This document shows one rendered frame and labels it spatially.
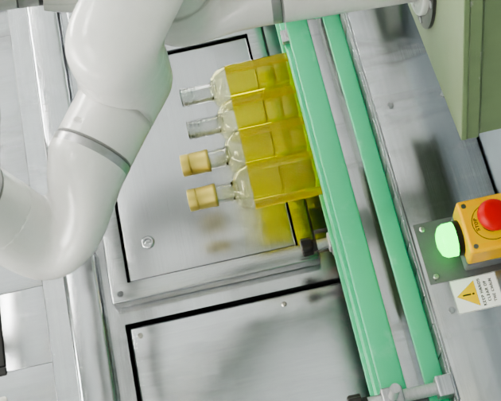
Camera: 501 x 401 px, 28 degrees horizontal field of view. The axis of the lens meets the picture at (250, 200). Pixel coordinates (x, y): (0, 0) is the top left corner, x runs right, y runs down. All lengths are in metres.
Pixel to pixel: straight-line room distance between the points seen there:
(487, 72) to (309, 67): 0.50
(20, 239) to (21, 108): 0.82
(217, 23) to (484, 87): 0.29
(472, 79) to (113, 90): 0.34
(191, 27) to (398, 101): 0.42
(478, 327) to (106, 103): 0.56
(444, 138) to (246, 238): 0.41
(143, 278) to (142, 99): 0.66
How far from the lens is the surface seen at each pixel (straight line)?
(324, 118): 1.40
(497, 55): 0.98
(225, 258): 1.61
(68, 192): 1.01
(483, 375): 1.27
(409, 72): 1.42
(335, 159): 1.37
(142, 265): 1.62
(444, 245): 1.26
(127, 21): 0.96
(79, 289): 1.64
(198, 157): 1.52
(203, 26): 1.08
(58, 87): 1.80
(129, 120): 1.01
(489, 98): 1.01
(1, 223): 1.00
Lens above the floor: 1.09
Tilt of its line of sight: 1 degrees down
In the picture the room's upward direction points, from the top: 102 degrees counter-clockwise
